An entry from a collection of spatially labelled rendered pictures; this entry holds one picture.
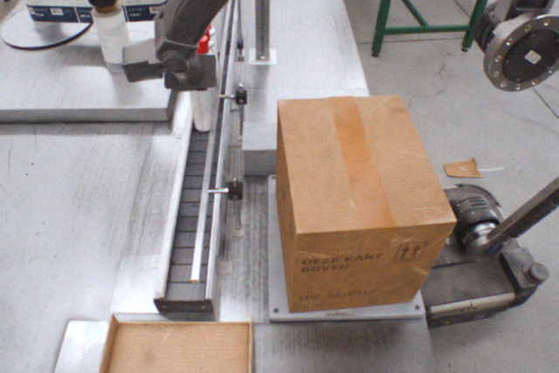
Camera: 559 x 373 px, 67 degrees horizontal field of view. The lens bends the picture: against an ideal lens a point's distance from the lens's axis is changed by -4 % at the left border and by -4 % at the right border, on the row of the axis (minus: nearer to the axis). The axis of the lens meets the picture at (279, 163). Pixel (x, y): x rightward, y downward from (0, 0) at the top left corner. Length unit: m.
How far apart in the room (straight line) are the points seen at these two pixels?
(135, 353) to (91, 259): 0.24
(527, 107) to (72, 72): 2.52
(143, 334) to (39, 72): 0.89
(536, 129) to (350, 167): 2.25
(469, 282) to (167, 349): 1.17
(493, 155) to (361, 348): 1.87
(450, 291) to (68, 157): 1.30
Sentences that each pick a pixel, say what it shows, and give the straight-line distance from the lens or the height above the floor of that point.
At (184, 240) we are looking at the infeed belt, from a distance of 0.92.
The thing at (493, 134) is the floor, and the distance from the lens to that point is 2.72.
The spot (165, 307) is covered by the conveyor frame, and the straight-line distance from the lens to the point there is 0.88.
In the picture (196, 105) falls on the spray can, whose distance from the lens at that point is 1.06.
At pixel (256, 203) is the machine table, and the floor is 0.83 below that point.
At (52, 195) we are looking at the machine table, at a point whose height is 0.83.
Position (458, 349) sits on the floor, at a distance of 1.87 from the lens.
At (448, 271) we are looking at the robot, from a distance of 1.72.
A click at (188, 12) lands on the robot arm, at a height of 1.33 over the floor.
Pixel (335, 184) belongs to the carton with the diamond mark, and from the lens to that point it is 0.68.
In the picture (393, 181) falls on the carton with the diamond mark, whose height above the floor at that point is 1.12.
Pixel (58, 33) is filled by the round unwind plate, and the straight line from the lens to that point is 1.63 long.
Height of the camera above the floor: 1.63
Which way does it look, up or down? 47 degrees down
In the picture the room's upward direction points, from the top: 2 degrees clockwise
